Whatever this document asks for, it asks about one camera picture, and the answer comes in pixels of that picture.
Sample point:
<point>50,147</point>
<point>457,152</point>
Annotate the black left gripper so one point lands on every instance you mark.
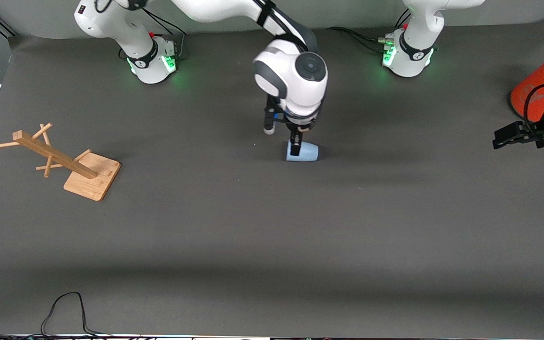
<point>533,133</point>

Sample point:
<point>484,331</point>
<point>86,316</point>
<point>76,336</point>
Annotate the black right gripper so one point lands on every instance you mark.
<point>295,137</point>

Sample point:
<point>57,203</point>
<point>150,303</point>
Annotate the light blue cup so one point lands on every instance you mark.
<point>309,152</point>

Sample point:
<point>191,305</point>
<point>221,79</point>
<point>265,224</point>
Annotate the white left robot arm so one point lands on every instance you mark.
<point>416,28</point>

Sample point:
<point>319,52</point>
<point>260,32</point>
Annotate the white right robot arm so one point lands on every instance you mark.
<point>295,80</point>

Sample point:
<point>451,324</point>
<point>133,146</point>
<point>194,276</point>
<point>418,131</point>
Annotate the wooden cup rack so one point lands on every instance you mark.
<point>91,177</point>

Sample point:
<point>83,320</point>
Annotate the orange cylindrical can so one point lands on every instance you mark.
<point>536,82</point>

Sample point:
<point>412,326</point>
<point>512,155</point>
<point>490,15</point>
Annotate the dark grey table mat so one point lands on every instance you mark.
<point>272,226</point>

